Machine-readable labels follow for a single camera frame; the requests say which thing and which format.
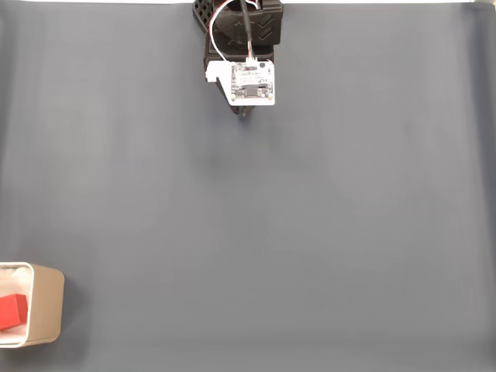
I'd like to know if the beige open box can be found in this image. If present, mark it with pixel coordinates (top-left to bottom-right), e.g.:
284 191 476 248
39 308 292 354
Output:
0 261 65 349

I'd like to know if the black camera cable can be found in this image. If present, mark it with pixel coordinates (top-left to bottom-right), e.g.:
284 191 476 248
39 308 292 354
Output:
237 0 255 59

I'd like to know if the red white black servo cable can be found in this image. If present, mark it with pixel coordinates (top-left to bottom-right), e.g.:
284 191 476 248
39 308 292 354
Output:
208 0 234 62

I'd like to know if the red cube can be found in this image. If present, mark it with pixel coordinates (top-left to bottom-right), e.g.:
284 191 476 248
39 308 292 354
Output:
0 293 29 332

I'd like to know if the white soft padding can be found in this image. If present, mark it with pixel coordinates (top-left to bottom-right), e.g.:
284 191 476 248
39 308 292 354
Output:
0 265 33 345

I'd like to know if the blue-grey table mat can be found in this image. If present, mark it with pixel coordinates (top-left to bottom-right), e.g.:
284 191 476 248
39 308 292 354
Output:
0 2 496 372

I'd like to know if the white camera circuit board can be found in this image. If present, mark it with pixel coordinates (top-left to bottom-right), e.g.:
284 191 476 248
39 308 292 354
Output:
204 60 277 107

